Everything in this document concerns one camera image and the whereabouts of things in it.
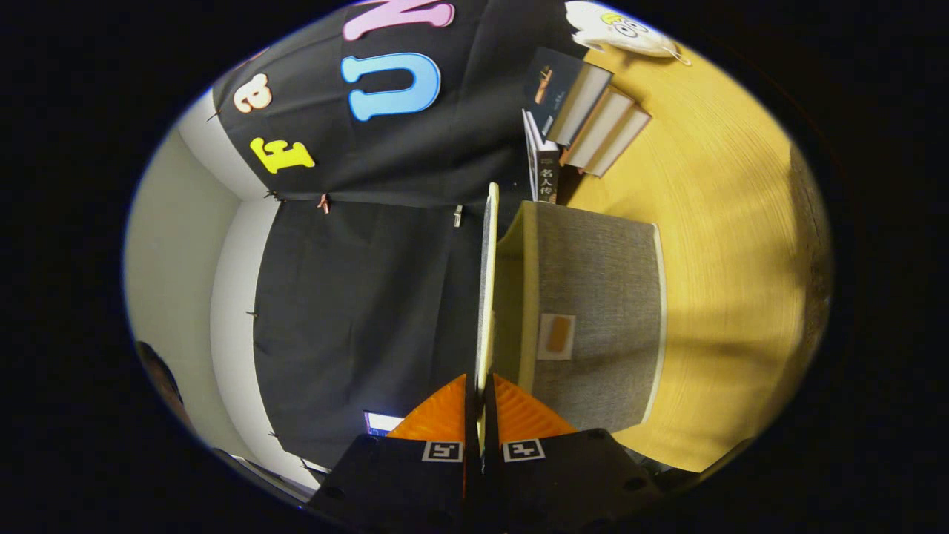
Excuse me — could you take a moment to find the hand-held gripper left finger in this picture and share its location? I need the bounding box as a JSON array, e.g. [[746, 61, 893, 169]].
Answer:
[[308, 375, 475, 534]]

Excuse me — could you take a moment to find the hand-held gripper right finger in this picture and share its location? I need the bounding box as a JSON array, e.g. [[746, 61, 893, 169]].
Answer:
[[482, 375, 664, 534]]

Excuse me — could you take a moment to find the grey fabric storage box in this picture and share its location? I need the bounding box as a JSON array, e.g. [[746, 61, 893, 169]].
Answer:
[[474, 182, 667, 435]]

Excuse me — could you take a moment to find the lit monitor screen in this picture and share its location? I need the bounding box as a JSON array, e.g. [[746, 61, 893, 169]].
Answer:
[[363, 412, 405, 437]]

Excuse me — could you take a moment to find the white portrait cover book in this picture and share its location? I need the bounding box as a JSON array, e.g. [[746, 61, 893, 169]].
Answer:
[[522, 110, 561, 205]]

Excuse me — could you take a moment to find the brown spine book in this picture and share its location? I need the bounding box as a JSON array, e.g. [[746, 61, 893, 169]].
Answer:
[[560, 85, 636, 168], [578, 108, 652, 177]]

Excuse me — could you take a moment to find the dark cover book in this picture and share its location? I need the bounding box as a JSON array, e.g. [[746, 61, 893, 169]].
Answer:
[[523, 47, 614, 147]]

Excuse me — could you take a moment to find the white plush toy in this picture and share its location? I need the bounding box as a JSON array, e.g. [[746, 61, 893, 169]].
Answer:
[[565, 0, 692, 66]]

